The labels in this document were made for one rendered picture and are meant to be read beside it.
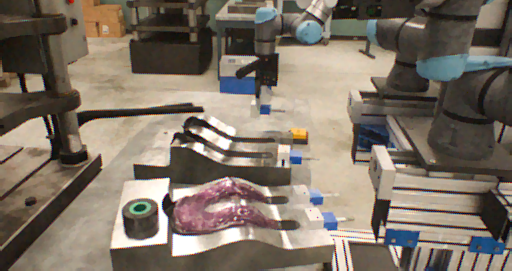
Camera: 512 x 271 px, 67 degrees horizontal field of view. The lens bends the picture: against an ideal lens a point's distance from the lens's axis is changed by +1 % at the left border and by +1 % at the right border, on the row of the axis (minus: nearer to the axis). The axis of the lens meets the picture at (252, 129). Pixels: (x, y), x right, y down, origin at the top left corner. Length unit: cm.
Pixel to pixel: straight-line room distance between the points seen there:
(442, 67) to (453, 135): 35
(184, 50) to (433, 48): 454
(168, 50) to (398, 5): 463
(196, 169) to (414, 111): 81
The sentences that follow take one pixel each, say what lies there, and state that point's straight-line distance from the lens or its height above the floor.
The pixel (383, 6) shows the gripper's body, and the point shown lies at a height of 141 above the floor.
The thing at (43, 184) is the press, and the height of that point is 79.
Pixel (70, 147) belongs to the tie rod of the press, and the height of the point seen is 85.
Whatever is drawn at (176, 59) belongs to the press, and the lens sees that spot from 516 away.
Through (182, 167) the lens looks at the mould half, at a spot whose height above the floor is 86.
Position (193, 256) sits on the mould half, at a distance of 90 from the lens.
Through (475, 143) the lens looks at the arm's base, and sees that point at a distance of 104.
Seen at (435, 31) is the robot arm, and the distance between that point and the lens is 71.
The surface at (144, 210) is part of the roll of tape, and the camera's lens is 94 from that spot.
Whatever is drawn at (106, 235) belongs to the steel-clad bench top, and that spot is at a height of 80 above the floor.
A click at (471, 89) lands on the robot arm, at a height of 121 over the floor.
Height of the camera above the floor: 147
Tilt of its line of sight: 25 degrees down
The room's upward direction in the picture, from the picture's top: 1 degrees clockwise
